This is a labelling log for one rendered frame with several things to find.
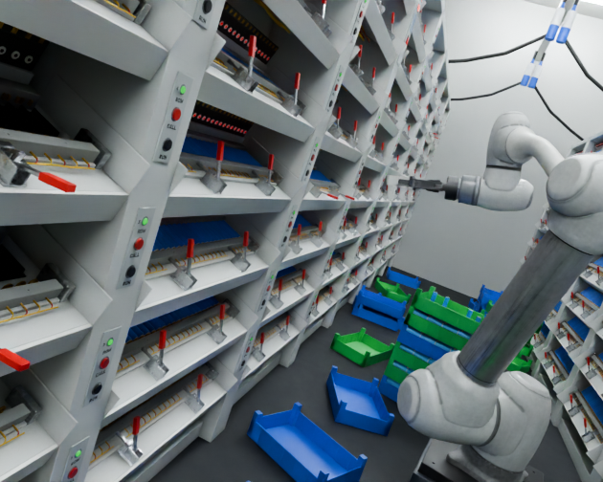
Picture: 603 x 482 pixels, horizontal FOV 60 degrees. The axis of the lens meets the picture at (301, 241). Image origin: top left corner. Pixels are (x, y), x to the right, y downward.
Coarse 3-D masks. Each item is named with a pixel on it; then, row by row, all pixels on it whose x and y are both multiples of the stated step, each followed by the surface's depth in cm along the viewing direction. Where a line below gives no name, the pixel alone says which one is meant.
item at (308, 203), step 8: (320, 160) 203; (320, 168) 204; (328, 168) 203; (328, 176) 203; (336, 176) 202; (344, 184) 201; (304, 192) 144; (344, 192) 202; (352, 192) 201; (304, 200) 147; (312, 200) 155; (320, 200) 163; (328, 200) 174; (336, 200) 185; (344, 200) 198; (304, 208) 155; (312, 208) 164; (320, 208) 173; (328, 208) 186; (336, 208) 198
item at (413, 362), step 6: (396, 342) 217; (396, 348) 217; (396, 354) 217; (402, 354) 216; (408, 354) 214; (396, 360) 217; (402, 360) 216; (408, 360) 214; (414, 360) 213; (420, 360) 211; (408, 366) 214; (414, 366) 213; (420, 366) 212; (426, 366) 210
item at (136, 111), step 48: (192, 0) 65; (48, 48) 70; (192, 48) 69; (96, 96) 68; (144, 96) 66; (192, 96) 73; (144, 144) 67; (144, 192) 71; (96, 240) 70; (96, 336) 73; (48, 384) 74; (96, 432) 83; (48, 480) 75
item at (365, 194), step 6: (360, 180) 227; (360, 186) 253; (366, 186) 269; (354, 192) 210; (360, 192) 250; (366, 192) 253; (372, 192) 268; (378, 192) 267; (360, 198) 237; (366, 198) 252; (372, 198) 268; (354, 204) 225; (360, 204) 238; (366, 204) 254
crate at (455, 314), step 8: (432, 288) 228; (416, 296) 213; (424, 296) 226; (440, 296) 228; (416, 304) 213; (424, 304) 211; (432, 304) 210; (440, 304) 228; (448, 304) 226; (456, 304) 224; (424, 312) 211; (432, 312) 210; (440, 312) 208; (448, 312) 206; (456, 312) 205; (464, 312) 222; (448, 320) 206; (456, 320) 205; (464, 320) 203; (472, 320) 201; (480, 320) 219; (464, 328) 203; (472, 328) 201
